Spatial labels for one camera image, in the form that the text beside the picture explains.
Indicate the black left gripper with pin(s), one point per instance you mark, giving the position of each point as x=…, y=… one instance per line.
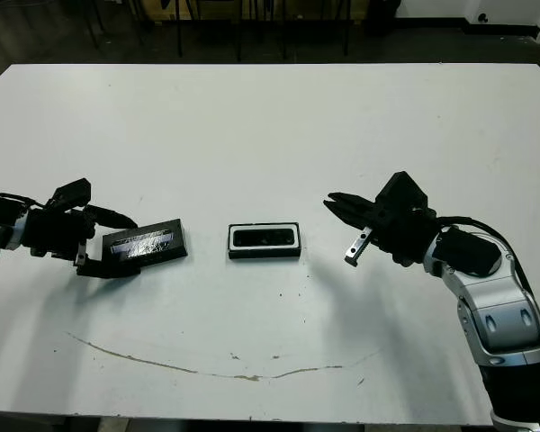
x=54, y=229

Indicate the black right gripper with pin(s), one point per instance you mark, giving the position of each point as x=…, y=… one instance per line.
x=400, y=229

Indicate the black printed box lid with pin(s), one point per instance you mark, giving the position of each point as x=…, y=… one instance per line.
x=153, y=245

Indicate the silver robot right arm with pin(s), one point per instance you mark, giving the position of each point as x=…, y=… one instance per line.
x=499, y=297

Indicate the black box with white insert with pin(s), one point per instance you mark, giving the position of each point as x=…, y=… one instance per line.
x=265, y=254

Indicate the black round door stopper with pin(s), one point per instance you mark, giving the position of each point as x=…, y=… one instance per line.
x=483, y=18

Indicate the wooden crate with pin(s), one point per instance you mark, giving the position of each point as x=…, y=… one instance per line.
x=162, y=10

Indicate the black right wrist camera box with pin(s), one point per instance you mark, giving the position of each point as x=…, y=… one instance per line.
x=400, y=189

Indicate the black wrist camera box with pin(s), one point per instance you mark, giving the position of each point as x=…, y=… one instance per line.
x=74, y=191
x=400, y=189

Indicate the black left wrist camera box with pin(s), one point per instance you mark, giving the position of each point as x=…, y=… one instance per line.
x=74, y=191

